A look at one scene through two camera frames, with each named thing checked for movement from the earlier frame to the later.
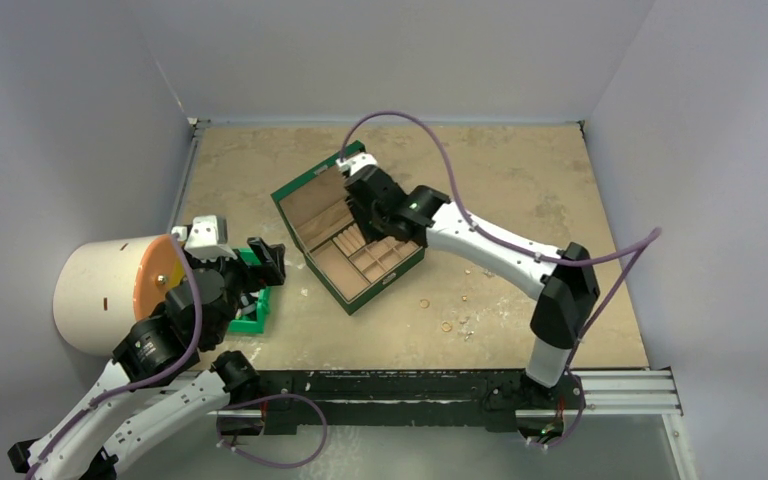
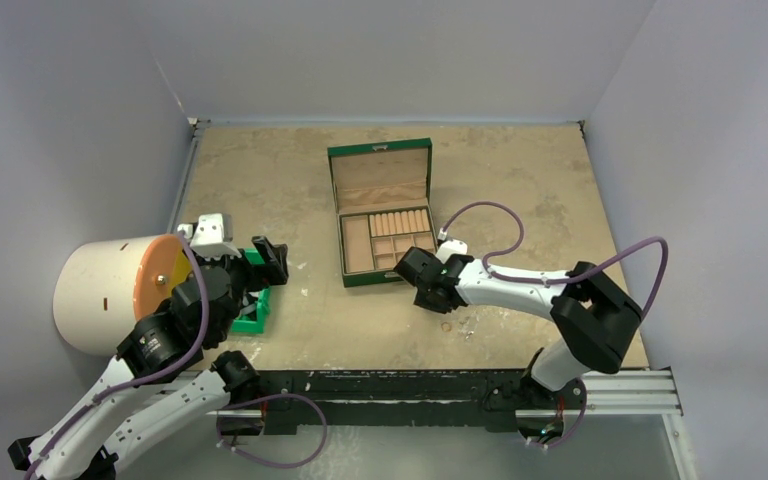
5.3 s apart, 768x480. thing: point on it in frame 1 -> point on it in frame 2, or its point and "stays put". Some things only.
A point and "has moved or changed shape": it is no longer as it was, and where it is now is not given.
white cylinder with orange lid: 102,289 stays put
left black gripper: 270,256 stays put
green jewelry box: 339,258 has moved or changed shape
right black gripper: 363,201 -> 425,281
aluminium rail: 626,392 stays put
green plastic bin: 263,303 stays put
